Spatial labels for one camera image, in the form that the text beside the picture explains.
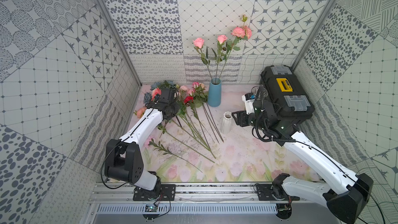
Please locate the pink rose stem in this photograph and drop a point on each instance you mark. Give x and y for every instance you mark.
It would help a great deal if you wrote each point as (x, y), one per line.
(221, 54)
(198, 46)

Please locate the aluminium rail frame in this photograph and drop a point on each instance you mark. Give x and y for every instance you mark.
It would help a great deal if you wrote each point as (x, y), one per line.
(214, 193)

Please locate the pink peony flower stem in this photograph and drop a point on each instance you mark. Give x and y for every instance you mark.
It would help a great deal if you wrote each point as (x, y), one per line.
(238, 33)

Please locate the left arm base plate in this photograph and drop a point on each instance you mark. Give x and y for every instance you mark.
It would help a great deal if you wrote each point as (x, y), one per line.
(162, 192)

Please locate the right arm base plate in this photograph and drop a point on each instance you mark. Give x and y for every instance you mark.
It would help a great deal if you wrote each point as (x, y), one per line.
(268, 192)

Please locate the white ribbed vase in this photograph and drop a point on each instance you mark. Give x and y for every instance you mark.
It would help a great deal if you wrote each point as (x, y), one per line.
(226, 123)

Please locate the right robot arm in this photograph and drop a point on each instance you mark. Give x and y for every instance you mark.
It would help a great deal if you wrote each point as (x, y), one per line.
(343, 192)

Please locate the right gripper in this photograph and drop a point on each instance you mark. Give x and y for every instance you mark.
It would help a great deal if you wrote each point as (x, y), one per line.
(241, 118)

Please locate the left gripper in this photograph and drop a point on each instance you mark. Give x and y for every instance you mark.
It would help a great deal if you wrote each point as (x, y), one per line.
(171, 110)

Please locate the blue cylindrical vase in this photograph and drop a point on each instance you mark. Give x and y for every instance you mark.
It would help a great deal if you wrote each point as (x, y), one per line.
(214, 93)

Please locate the pink carnation stem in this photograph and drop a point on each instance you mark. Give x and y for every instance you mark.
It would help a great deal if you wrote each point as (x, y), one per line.
(166, 151)

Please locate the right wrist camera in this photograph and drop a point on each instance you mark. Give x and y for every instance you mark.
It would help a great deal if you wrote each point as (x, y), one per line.
(248, 100)

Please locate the black toolbox yellow latch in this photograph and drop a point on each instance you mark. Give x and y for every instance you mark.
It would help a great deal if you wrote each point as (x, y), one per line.
(287, 94)

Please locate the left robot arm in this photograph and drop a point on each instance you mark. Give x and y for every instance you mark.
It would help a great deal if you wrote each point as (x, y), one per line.
(123, 157)

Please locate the bunch of artificial flowers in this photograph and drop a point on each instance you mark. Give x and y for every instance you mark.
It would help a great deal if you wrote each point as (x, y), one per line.
(187, 118)

